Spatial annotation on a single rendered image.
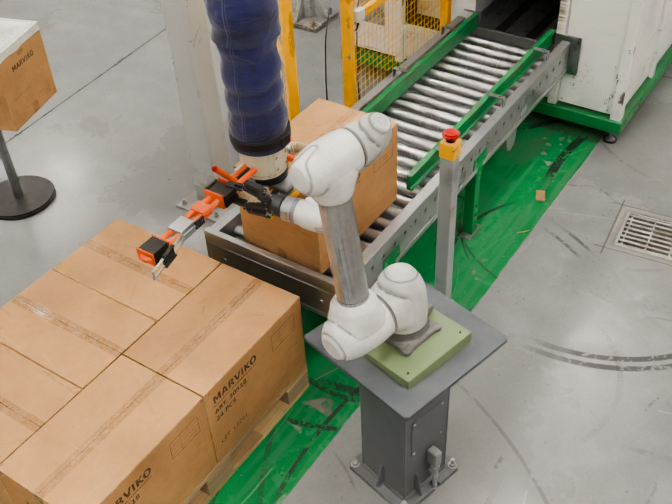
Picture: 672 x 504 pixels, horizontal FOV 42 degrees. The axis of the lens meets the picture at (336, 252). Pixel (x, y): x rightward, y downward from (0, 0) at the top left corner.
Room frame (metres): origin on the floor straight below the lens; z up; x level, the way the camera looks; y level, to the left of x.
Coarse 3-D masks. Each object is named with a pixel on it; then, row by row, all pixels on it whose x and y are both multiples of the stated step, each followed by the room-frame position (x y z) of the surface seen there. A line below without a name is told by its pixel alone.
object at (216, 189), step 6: (216, 180) 2.55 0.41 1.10; (222, 180) 2.54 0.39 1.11; (210, 186) 2.52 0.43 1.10; (216, 186) 2.52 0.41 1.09; (222, 186) 2.52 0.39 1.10; (210, 192) 2.47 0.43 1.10; (216, 192) 2.49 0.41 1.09; (222, 192) 2.48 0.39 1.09; (228, 192) 2.47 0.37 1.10; (234, 192) 2.49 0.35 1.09; (216, 198) 2.46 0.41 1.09; (222, 198) 2.45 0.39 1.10; (228, 198) 2.47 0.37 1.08; (234, 198) 2.48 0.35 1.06; (222, 204) 2.45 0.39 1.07; (228, 204) 2.46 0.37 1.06
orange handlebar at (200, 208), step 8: (288, 160) 2.68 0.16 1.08; (240, 168) 2.63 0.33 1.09; (248, 176) 2.58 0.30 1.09; (208, 200) 2.46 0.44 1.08; (216, 200) 2.45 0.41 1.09; (192, 208) 2.41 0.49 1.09; (200, 208) 2.41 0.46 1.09; (208, 208) 2.40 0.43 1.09; (184, 216) 2.37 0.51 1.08; (192, 216) 2.39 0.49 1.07; (208, 216) 2.39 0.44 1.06; (168, 232) 2.30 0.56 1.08; (144, 256) 2.18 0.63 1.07
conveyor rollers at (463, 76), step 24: (456, 48) 4.47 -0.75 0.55; (480, 48) 4.46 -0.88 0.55; (504, 48) 4.46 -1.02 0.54; (432, 72) 4.22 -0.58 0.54; (456, 72) 4.23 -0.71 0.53; (480, 72) 4.18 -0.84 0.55; (504, 72) 4.17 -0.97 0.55; (528, 72) 4.18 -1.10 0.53; (408, 96) 3.99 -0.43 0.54; (432, 96) 4.01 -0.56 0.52; (456, 96) 3.95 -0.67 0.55; (480, 96) 3.95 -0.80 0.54; (408, 120) 3.78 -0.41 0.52; (432, 120) 3.73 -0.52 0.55; (456, 120) 3.73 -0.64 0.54; (480, 120) 3.75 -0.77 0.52; (408, 144) 3.58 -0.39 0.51; (432, 144) 3.52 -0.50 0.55; (408, 168) 3.37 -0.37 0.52; (408, 192) 3.17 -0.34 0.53; (360, 240) 2.83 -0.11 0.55
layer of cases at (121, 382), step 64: (128, 256) 2.81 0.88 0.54; (192, 256) 2.79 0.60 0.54; (0, 320) 2.47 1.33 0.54; (64, 320) 2.45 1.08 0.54; (128, 320) 2.43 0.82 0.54; (192, 320) 2.41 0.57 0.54; (256, 320) 2.39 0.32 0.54; (0, 384) 2.13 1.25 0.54; (64, 384) 2.12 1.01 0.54; (128, 384) 2.10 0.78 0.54; (192, 384) 2.08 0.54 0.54; (256, 384) 2.25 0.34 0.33; (0, 448) 1.84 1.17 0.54; (64, 448) 1.83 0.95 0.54; (128, 448) 1.81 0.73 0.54; (192, 448) 1.94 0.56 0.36
